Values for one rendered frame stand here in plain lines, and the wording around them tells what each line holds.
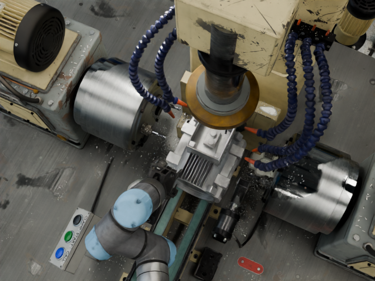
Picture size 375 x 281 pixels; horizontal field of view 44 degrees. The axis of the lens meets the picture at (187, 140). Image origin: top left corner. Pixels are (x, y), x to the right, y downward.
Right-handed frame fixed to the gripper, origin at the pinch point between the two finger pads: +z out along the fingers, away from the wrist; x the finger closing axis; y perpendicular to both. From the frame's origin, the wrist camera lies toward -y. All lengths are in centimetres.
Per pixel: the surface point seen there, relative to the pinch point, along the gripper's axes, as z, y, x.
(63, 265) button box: -16.4, -28.8, 15.9
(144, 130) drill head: 6.7, 8.4, 13.5
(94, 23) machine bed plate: 49, 29, 58
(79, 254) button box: -12.2, -26.3, 13.9
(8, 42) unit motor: -14, 21, 50
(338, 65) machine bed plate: 60, 47, -34
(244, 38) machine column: -42, 44, -10
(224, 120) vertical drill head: -14.7, 24.4, -9.4
